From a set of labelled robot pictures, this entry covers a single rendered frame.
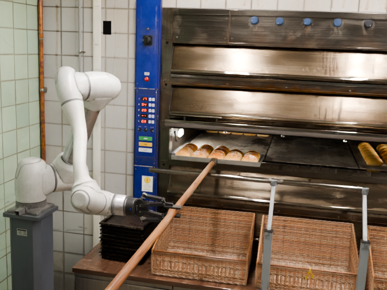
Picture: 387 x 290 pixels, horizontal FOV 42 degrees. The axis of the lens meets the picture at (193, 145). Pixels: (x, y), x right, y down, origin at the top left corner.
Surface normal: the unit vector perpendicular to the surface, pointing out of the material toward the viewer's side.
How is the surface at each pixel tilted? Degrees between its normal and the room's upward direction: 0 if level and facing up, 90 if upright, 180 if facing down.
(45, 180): 87
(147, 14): 90
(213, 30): 93
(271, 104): 70
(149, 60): 90
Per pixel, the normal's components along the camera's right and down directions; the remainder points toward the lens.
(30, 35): 0.97, 0.08
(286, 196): -0.18, -0.17
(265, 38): -0.22, 0.18
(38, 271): 0.51, 0.18
